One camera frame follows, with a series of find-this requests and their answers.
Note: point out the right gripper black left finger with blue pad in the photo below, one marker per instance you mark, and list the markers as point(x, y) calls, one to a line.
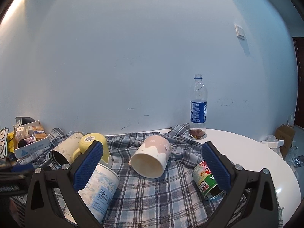
point(42, 207)

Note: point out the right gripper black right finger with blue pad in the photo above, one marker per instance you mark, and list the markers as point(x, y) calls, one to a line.
point(261, 206)

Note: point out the white paper cup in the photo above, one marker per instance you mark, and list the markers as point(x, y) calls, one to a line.
point(99, 191)

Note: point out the beige cylindrical tumbler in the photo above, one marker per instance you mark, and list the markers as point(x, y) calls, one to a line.
point(62, 154)

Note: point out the green tin can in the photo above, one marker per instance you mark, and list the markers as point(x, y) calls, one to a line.
point(206, 182)

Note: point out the white object with bulb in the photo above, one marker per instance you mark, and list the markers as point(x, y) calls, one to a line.
point(273, 143)

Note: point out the white cardboard box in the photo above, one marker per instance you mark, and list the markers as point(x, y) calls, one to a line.
point(29, 138)

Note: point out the brown cardboard box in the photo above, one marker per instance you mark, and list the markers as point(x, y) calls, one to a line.
point(285, 133)

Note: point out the yellow ceramic mug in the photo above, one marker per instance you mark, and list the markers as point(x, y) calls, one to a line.
point(87, 140)

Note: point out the cartoon printed card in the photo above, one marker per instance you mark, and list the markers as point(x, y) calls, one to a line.
point(3, 142)

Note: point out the blue plaid shirt cloth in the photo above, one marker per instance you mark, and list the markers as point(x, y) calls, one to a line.
point(173, 200)

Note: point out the brown snack under bottle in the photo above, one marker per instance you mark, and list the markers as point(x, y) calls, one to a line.
point(197, 133)

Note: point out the pink and cream mug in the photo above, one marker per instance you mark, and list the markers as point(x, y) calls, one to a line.
point(150, 160)

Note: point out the clear plastic water bottle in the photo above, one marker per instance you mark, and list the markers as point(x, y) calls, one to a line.
point(198, 104)

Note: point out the white wall switch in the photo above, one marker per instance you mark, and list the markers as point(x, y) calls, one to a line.
point(240, 32)

